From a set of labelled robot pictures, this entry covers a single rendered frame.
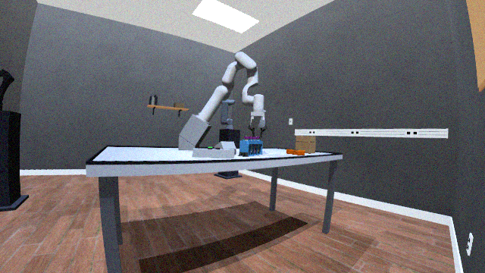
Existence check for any brown cardboard box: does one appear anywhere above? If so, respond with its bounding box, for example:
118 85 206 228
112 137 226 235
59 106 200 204
296 136 316 154

